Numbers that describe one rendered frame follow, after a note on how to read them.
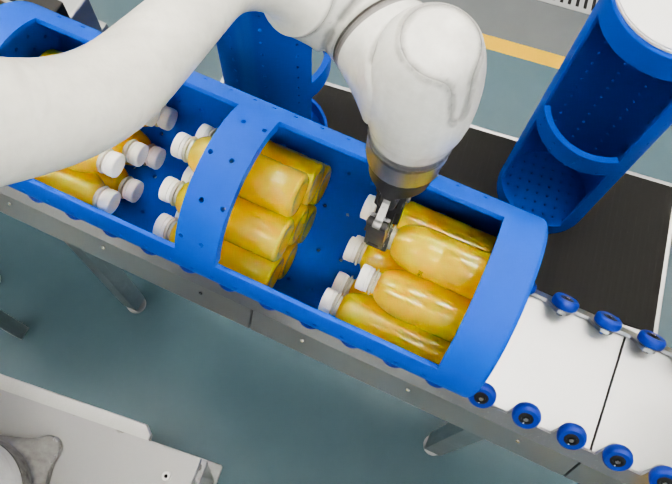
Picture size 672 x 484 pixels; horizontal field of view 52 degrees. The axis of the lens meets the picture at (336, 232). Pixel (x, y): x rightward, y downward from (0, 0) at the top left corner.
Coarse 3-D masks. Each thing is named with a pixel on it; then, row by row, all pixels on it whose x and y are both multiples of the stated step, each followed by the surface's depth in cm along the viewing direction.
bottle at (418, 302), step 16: (384, 272) 98; (400, 272) 98; (368, 288) 98; (384, 288) 97; (400, 288) 96; (416, 288) 96; (432, 288) 96; (384, 304) 97; (400, 304) 96; (416, 304) 95; (432, 304) 95; (448, 304) 95; (464, 304) 95; (400, 320) 99; (416, 320) 96; (432, 320) 95; (448, 320) 95; (448, 336) 96
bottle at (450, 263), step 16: (400, 240) 95; (416, 240) 94; (432, 240) 94; (448, 240) 95; (400, 256) 95; (416, 256) 94; (432, 256) 94; (448, 256) 93; (464, 256) 93; (480, 256) 94; (416, 272) 96; (432, 272) 94; (448, 272) 93; (464, 272) 93; (480, 272) 92; (448, 288) 95; (464, 288) 94
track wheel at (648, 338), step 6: (642, 330) 114; (648, 330) 115; (642, 336) 112; (648, 336) 112; (654, 336) 113; (660, 336) 114; (642, 342) 112; (648, 342) 112; (654, 342) 111; (660, 342) 111; (654, 348) 111; (660, 348) 111
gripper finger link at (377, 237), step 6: (372, 216) 80; (366, 222) 80; (372, 222) 80; (384, 222) 80; (372, 228) 82; (384, 228) 80; (366, 234) 86; (372, 234) 84; (378, 234) 84; (384, 234) 82; (366, 240) 88; (372, 240) 87; (378, 240) 86; (384, 240) 87; (378, 246) 88
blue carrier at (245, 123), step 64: (192, 128) 120; (256, 128) 95; (320, 128) 100; (192, 192) 93; (448, 192) 94; (192, 256) 98; (320, 256) 117; (512, 256) 89; (320, 320) 96; (512, 320) 87; (448, 384) 95
